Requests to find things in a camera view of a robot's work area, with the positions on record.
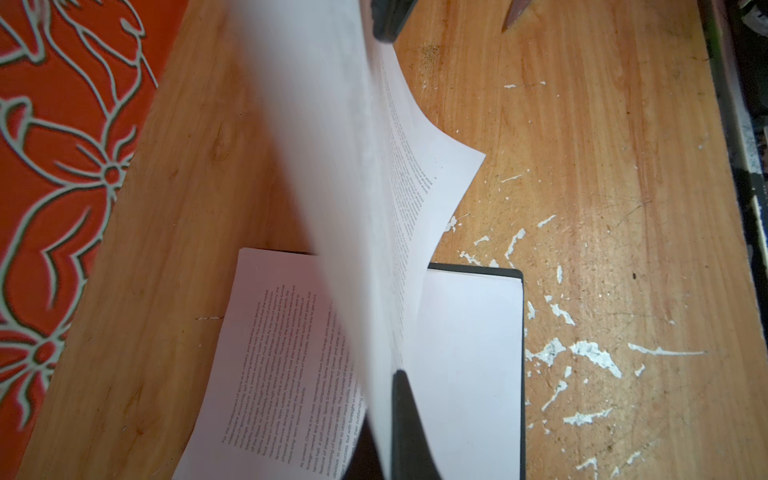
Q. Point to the printed sheet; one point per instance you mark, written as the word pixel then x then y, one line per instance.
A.
pixel 282 400
pixel 374 180

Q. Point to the white scissors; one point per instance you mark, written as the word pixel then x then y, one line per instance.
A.
pixel 515 10

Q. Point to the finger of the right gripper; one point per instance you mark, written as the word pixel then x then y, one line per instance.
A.
pixel 389 18

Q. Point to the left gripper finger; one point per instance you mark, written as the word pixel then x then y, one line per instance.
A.
pixel 410 453

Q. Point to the blue folder black inside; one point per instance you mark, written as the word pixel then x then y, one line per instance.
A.
pixel 464 362

